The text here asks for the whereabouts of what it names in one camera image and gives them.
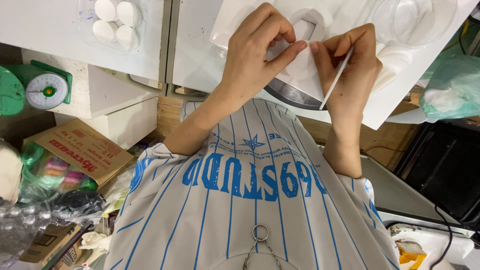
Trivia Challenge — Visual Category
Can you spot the person's right hand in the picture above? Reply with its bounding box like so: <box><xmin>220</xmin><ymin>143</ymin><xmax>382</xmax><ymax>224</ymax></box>
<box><xmin>309</xmin><ymin>22</ymin><xmax>383</xmax><ymax>125</ymax></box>

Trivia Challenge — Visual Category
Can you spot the person's left hand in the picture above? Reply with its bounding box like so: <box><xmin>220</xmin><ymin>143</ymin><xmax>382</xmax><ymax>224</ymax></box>
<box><xmin>220</xmin><ymin>2</ymin><xmax>309</xmax><ymax>100</ymax></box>

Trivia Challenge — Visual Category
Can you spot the thin white stick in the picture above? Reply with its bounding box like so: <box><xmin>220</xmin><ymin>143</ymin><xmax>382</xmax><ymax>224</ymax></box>
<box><xmin>319</xmin><ymin>45</ymin><xmax>355</xmax><ymax>111</ymax></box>

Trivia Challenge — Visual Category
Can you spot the white round wafer sheet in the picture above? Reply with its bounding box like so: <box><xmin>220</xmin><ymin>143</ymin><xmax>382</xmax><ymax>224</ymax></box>
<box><xmin>265</xmin><ymin>39</ymin><xmax>320</xmax><ymax>81</ymax></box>

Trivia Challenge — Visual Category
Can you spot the stack of white round sheets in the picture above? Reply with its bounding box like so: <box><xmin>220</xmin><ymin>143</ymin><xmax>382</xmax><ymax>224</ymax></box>
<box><xmin>373</xmin><ymin>44</ymin><xmax>414</xmax><ymax>92</ymax></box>

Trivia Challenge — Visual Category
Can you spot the white flat board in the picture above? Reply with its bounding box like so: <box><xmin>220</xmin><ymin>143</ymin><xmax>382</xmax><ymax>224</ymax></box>
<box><xmin>209</xmin><ymin>0</ymin><xmax>480</xmax><ymax>131</ymax></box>

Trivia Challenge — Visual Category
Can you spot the round metal turntable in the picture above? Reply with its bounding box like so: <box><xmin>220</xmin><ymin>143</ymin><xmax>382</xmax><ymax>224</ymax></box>
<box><xmin>262</xmin><ymin>77</ymin><xmax>328</xmax><ymax>112</ymax></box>

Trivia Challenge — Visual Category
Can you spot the clear plastic bowl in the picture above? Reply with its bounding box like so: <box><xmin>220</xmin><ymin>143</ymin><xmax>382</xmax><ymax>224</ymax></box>
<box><xmin>370</xmin><ymin>0</ymin><xmax>458</xmax><ymax>49</ymax></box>

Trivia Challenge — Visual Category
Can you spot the green plastic bag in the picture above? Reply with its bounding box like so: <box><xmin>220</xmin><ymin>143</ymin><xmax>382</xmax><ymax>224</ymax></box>
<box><xmin>419</xmin><ymin>53</ymin><xmax>480</xmax><ymax>121</ymax></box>

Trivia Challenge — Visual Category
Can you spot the black oven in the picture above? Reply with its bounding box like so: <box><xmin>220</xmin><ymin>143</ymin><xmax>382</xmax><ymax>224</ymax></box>
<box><xmin>394</xmin><ymin>121</ymin><xmax>480</xmax><ymax>227</ymax></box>

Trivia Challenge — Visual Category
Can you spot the white round cake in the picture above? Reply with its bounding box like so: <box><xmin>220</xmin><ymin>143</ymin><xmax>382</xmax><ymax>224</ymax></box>
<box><xmin>92</xmin><ymin>19</ymin><xmax>118</xmax><ymax>43</ymax></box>
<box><xmin>115</xmin><ymin>25</ymin><xmax>139</xmax><ymax>50</ymax></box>
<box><xmin>116</xmin><ymin>1</ymin><xmax>142</xmax><ymax>28</ymax></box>
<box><xmin>94</xmin><ymin>0</ymin><xmax>120</xmax><ymax>22</ymax></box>

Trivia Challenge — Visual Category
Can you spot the white foam box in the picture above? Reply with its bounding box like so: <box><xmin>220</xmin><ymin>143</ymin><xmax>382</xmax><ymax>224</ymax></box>
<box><xmin>54</xmin><ymin>96</ymin><xmax>158</xmax><ymax>151</ymax></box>

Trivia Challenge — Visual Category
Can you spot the grey blue striped shirt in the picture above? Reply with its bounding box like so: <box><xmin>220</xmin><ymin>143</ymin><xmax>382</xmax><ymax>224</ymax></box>
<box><xmin>104</xmin><ymin>98</ymin><xmax>401</xmax><ymax>270</ymax></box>

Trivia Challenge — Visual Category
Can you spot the speckled white slab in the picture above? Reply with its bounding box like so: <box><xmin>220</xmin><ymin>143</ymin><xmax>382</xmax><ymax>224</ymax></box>
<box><xmin>20</xmin><ymin>48</ymin><xmax>158</xmax><ymax>121</ymax></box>

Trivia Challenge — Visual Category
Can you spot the clear plastic clamshell container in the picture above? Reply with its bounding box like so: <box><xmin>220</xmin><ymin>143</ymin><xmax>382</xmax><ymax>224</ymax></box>
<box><xmin>76</xmin><ymin>0</ymin><xmax>144</xmax><ymax>54</ymax></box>

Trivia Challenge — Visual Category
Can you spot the orange packet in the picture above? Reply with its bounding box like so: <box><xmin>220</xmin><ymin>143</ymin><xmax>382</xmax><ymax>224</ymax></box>
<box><xmin>397</xmin><ymin>241</ymin><xmax>427</xmax><ymax>270</ymax></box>

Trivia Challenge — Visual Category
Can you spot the white appliance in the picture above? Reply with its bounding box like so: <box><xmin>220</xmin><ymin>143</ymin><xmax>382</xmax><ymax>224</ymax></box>
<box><xmin>386</xmin><ymin>222</ymin><xmax>476</xmax><ymax>270</ymax></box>

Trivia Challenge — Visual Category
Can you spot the brown cardboard carton red print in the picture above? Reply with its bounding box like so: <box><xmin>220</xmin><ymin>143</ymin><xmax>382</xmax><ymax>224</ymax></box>
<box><xmin>22</xmin><ymin>118</ymin><xmax>136</xmax><ymax>187</ymax></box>

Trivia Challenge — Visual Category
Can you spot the green kitchen scale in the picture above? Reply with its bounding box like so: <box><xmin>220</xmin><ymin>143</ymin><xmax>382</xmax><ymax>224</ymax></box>
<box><xmin>0</xmin><ymin>59</ymin><xmax>73</xmax><ymax>117</ymax></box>

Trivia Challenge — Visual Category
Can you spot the bag of colourful packets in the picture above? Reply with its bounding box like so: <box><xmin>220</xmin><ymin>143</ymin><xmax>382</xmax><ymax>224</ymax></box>
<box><xmin>19</xmin><ymin>140</ymin><xmax>99</xmax><ymax>194</ymax></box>

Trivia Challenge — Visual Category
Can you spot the crumpled white tissue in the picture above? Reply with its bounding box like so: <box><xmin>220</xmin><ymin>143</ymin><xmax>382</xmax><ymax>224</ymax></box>
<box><xmin>79</xmin><ymin>230</ymin><xmax>114</xmax><ymax>251</ymax></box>

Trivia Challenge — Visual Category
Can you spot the heap of clear plastic bags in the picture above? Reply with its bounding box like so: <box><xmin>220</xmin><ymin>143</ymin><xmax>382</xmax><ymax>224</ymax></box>
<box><xmin>0</xmin><ymin>187</ymin><xmax>107</xmax><ymax>269</ymax></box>

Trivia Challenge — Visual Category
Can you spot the small brown cardboard box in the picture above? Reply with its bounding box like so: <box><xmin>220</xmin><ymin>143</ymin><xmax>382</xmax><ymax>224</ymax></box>
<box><xmin>19</xmin><ymin>223</ymin><xmax>91</xmax><ymax>270</ymax></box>

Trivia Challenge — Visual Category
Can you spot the metal chain necklace with ring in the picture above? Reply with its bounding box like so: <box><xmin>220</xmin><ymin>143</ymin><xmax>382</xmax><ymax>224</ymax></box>
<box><xmin>242</xmin><ymin>223</ymin><xmax>284</xmax><ymax>270</ymax></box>

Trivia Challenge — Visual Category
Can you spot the black cable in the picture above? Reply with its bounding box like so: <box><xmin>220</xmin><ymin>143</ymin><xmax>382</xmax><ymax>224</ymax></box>
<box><xmin>427</xmin><ymin>203</ymin><xmax>455</xmax><ymax>270</ymax></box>

